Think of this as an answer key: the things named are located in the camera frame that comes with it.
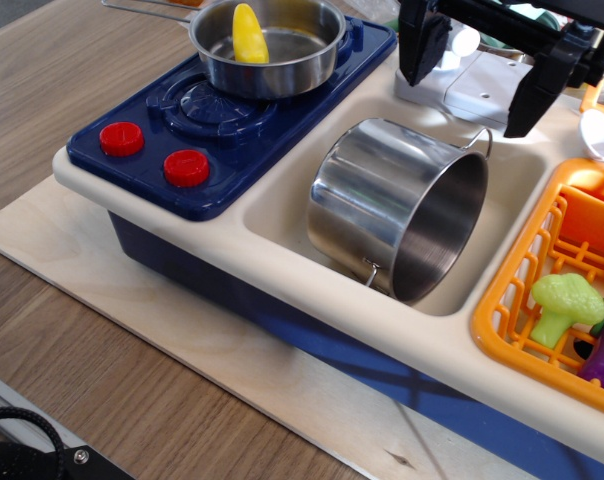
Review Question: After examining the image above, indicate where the right red stove knob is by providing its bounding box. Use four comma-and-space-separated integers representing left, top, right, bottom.
163, 149, 210, 188

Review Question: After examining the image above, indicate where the white plastic spoon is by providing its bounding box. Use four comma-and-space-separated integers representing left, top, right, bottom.
579, 109, 604, 162

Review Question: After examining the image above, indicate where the yellow toy corn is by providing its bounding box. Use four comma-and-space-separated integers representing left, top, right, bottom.
232, 3, 270, 64

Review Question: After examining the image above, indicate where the steel saucepan on stove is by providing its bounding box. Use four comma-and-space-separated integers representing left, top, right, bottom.
102, 1, 346, 100

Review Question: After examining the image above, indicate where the black metal bracket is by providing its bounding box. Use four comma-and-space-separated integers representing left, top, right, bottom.
64, 445, 134, 480

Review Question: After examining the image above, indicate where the steel pot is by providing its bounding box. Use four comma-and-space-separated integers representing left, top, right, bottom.
306, 118, 491, 303

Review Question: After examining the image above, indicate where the black braided cable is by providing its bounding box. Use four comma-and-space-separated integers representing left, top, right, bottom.
0, 405, 67, 480

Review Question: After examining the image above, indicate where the green toy broccoli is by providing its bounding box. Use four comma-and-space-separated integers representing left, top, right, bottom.
530, 273, 604, 348

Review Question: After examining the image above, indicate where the orange dish rack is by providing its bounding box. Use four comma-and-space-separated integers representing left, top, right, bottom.
470, 69, 604, 421

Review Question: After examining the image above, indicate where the light plywood base board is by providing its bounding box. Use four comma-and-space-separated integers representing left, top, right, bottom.
0, 180, 524, 479

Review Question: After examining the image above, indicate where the red stove knob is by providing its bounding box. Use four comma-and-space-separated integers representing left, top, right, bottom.
99, 121, 145, 157
163, 149, 210, 188

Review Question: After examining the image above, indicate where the white toy faucet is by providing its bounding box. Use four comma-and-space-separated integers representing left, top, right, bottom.
394, 22, 531, 132

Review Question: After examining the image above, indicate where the blue toy stove top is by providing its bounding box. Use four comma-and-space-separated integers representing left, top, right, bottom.
66, 17, 397, 221

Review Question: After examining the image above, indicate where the left red stove knob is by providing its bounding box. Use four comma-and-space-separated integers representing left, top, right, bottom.
99, 121, 145, 157

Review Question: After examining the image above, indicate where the cream toy kitchen sink unit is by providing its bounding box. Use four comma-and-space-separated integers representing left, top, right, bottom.
52, 47, 604, 480

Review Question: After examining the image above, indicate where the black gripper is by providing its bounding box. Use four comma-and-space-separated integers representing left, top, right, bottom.
398, 1, 604, 138

